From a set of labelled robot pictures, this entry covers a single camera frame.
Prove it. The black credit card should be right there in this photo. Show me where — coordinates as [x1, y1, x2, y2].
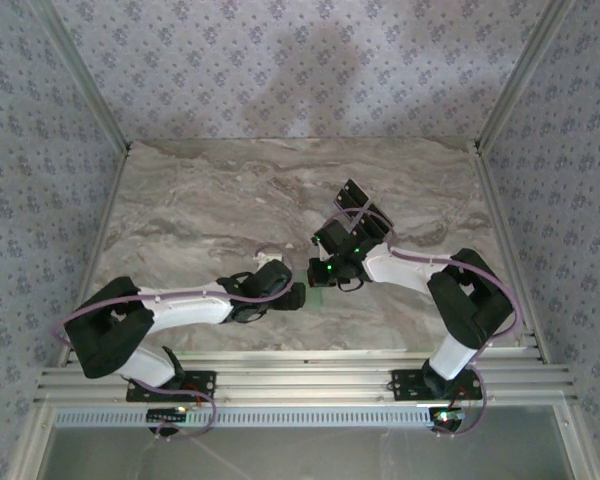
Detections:
[332, 192, 364, 214]
[353, 212, 389, 241]
[364, 202, 394, 229]

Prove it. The small circuit board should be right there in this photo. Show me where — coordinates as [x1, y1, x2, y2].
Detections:
[146, 406, 190, 424]
[428, 407, 467, 432]

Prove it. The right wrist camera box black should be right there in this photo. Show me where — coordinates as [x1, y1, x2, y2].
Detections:
[313, 218, 355, 252]

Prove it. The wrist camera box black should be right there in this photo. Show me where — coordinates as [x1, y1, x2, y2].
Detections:
[251, 259, 295, 297]
[313, 218, 355, 252]

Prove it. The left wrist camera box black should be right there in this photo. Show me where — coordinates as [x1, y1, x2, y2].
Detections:
[251, 259, 295, 297]

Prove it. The aluminium table edge rail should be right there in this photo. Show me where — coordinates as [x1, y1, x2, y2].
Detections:
[172, 349, 551, 370]

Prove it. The wide aluminium base rail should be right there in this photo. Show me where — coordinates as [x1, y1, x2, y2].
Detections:
[33, 367, 579, 405]

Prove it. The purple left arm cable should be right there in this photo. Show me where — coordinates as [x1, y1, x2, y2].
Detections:
[53, 243, 297, 445]

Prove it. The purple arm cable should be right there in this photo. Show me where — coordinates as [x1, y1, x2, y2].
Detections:
[53, 243, 297, 445]
[315, 207, 526, 440]

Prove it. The grey slotted cable duct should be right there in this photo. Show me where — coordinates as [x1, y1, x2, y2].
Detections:
[52, 405, 437, 429]

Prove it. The aluminium table side rail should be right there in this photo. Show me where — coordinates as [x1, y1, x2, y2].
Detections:
[473, 147, 554, 364]
[77, 147, 134, 301]

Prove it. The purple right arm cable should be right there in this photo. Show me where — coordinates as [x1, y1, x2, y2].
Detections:
[315, 207, 526, 440]

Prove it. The aluminium lower frame post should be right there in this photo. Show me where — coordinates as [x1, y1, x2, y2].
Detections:
[9, 404, 54, 480]
[554, 404, 599, 480]

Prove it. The aluminium frame corner post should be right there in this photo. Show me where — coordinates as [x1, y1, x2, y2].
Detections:
[473, 0, 580, 154]
[32, 0, 134, 154]

